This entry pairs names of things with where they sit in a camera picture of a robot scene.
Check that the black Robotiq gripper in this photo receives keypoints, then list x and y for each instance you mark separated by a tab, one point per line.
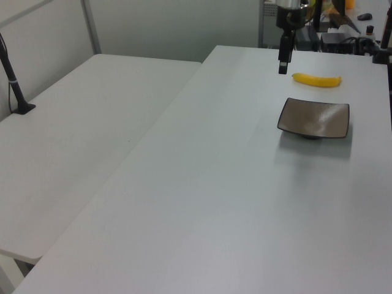
289	16

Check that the yellow banana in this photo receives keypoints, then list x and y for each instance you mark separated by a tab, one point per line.
317	81

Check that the brown square ceramic plate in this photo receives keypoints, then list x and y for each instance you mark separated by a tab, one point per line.
315	118

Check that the grey equipment box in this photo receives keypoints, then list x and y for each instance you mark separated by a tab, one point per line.
306	38

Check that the perforated grey metal cabinet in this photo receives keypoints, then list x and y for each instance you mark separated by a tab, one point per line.
269	24

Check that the thin black vertical pole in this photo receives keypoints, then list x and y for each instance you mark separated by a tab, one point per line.
317	15

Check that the black electronics box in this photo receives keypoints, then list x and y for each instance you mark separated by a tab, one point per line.
337	41

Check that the orange object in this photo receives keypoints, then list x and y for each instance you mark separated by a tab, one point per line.
350	3

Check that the black computer mouse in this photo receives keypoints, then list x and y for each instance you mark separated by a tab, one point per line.
364	16

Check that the black clamped stand pole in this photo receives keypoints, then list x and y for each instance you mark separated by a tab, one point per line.
382	46

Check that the grey metal partition post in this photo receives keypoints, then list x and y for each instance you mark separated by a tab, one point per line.
91	27

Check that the black camera stand pole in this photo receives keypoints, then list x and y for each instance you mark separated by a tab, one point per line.
13	84

